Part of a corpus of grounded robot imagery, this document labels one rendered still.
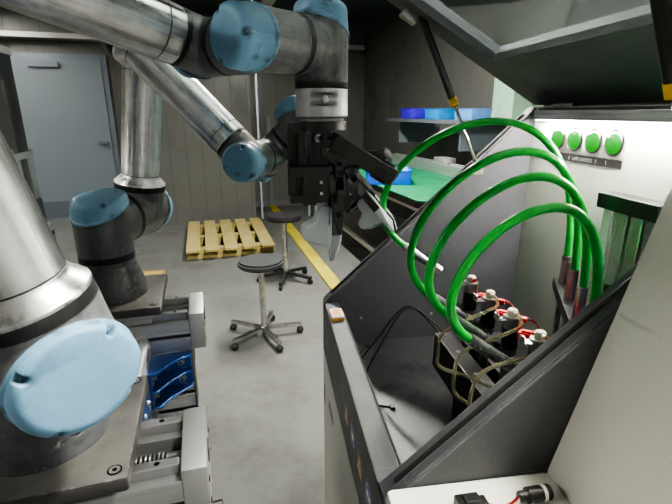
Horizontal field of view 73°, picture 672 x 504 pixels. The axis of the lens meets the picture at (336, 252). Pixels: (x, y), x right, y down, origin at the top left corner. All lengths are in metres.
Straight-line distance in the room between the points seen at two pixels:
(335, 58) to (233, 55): 0.15
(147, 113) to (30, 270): 0.74
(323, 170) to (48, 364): 0.40
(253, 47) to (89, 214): 0.61
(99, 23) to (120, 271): 0.60
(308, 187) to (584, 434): 0.48
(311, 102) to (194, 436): 0.50
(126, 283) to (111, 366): 0.63
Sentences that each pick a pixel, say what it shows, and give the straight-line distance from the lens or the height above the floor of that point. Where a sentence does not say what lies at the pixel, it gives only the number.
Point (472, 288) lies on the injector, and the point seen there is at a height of 1.10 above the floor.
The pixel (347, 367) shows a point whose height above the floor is 0.95.
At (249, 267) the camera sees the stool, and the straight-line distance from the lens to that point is 2.81.
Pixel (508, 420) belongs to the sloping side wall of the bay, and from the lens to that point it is 0.65.
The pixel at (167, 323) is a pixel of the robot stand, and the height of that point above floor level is 0.98.
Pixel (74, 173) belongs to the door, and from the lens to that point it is 7.36.
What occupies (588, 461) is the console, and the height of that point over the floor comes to 1.04.
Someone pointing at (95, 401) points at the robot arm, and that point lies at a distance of 0.50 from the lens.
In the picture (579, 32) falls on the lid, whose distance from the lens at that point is 0.95.
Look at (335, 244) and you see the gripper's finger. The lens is 0.69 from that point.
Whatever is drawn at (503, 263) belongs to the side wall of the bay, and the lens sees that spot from 1.33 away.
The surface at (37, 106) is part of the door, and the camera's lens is 7.39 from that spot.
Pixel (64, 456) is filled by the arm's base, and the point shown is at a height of 1.05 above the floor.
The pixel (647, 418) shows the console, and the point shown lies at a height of 1.13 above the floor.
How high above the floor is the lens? 1.44
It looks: 17 degrees down
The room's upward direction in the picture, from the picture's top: straight up
